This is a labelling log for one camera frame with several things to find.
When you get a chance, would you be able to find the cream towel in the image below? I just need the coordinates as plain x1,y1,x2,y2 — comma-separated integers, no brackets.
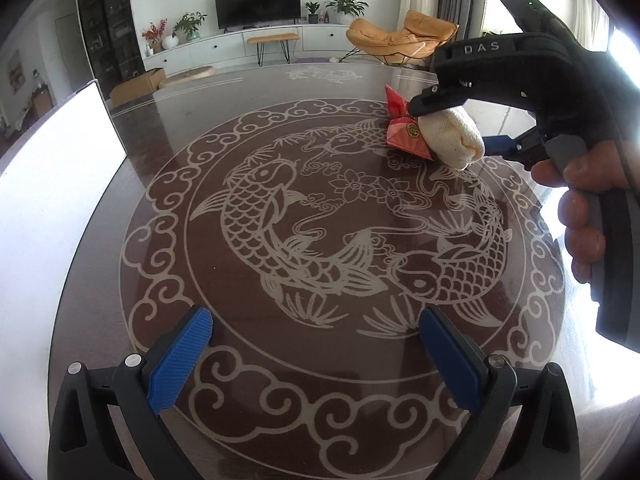
418,106,485,170

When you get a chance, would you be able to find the red packet bag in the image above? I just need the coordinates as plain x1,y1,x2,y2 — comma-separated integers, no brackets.
385,84,433,160

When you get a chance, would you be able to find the person's right hand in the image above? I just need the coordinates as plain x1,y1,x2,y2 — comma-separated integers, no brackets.
530,141,630,284

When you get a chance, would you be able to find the orange lounge chair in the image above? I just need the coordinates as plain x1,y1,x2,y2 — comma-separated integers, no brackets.
340,10,459,66

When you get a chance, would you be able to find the green potted plant right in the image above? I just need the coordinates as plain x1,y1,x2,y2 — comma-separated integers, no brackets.
326,0,369,25

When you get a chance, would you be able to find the green potted plant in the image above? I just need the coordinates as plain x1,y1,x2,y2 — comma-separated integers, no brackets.
326,0,369,25
174,11,207,41

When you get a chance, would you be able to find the white cardboard storage box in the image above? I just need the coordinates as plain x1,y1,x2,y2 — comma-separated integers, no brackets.
1,82,126,479

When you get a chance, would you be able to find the small wooden bench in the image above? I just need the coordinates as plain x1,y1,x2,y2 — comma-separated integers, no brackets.
246,32,300,67

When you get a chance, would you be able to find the black flat television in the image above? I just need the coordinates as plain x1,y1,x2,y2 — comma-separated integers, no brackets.
215,0,300,29

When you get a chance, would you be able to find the brown cardboard box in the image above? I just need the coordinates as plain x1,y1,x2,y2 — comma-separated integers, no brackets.
110,67,166,107

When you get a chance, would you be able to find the white tv cabinet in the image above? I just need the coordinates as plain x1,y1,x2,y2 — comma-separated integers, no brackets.
143,24,352,75

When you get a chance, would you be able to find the red flower vase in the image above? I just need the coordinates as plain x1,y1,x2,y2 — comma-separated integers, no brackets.
141,18,167,54

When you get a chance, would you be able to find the dark display cabinet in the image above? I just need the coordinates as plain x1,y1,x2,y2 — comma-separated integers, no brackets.
77,0,144,100

